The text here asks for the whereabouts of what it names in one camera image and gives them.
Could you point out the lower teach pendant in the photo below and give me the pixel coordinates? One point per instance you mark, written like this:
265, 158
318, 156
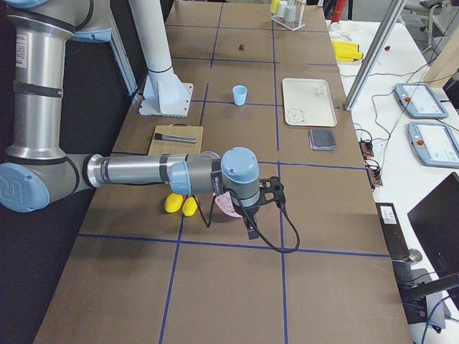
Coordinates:
433, 144

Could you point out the white upturned cup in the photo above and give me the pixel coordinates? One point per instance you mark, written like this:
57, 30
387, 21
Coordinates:
289, 13

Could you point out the grey folded cloth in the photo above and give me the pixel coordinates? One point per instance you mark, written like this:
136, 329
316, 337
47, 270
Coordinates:
322, 140

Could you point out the black monitor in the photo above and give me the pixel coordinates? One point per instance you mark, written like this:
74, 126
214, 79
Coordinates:
435, 223

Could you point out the black steel rod tool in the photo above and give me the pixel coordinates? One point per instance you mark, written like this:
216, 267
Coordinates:
174, 138

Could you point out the upper teach pendant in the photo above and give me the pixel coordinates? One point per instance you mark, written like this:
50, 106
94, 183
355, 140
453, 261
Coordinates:
419, 101

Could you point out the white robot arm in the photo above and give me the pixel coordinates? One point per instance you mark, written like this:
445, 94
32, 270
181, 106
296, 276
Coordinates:
149, 20

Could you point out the light blue cup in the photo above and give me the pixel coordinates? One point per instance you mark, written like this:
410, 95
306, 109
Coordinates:
239, 93

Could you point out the aluminium frame post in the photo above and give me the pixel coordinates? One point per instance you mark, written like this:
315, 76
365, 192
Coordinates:
377, 45

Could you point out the wooden cutting board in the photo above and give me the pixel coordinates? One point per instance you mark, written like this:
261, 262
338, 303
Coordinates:
158, 147

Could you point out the yellow upturned cup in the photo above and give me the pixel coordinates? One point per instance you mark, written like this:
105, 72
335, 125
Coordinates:
274, 6

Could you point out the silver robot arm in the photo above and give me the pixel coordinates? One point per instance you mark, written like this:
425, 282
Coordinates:
37, 172

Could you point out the teach pendant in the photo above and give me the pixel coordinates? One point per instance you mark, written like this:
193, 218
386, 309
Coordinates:
433, 144
419, 101

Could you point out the red black connector board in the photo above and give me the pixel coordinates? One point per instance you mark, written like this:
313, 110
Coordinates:
366, 148
373, 171

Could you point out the yellow lemon near bowl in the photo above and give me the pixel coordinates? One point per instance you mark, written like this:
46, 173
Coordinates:
190, 207

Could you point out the cream bear tray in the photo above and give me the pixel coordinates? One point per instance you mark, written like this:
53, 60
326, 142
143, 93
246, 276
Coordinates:
308, 102

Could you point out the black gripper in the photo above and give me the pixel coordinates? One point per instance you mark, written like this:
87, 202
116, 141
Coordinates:
249, 211

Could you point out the white cup rack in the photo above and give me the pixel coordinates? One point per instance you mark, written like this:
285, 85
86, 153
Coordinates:
299, 14

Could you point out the lower red black connector board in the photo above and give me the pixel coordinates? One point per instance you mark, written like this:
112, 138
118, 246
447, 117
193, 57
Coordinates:
373, 171

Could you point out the pink bowl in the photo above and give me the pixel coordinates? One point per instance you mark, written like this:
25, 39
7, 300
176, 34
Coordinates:
224, 203

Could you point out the upper red black connector board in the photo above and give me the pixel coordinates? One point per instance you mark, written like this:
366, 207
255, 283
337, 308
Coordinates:
366, 148

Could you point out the black labelled bar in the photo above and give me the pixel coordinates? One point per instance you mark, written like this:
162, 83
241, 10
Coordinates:
392, 232

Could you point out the yellow lemon near edge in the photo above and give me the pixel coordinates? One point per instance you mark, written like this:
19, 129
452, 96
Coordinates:
173, 202

